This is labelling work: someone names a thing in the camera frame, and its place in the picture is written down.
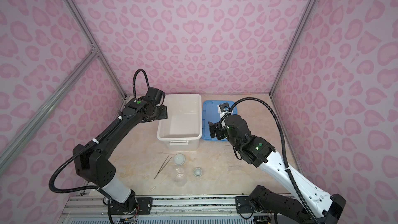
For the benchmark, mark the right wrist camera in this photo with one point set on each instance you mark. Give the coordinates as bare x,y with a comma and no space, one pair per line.
224,110

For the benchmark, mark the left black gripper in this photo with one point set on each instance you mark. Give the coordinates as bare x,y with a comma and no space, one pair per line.
164,113

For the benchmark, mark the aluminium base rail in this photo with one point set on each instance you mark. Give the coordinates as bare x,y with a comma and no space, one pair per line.
183,209

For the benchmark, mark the clear plastic pipette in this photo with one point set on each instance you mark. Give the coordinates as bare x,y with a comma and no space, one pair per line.
159,183

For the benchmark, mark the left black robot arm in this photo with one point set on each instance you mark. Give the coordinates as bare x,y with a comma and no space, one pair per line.
93,162

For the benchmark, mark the metal tweezers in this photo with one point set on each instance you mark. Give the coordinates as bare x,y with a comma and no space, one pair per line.
164,164

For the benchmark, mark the blue plastic bin lid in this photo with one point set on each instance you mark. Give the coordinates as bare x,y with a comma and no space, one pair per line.
210,114

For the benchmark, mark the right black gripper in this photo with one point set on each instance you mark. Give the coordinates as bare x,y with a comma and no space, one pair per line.
212,126

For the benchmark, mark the clear glass beaker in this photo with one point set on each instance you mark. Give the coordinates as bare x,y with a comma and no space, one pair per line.
179,177

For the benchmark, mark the large white ceramic dish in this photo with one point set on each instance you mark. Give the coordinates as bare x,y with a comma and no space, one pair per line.
179,159

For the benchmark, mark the white plastic storage bin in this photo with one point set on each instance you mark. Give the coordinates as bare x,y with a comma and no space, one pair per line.
182,130

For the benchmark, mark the clear plastic bag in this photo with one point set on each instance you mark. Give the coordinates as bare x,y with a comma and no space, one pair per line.
234,166

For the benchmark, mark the small white ceramic crucible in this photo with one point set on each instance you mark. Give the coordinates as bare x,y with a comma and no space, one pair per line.
197,172

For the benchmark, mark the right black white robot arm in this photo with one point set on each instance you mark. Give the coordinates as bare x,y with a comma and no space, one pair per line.
309,204

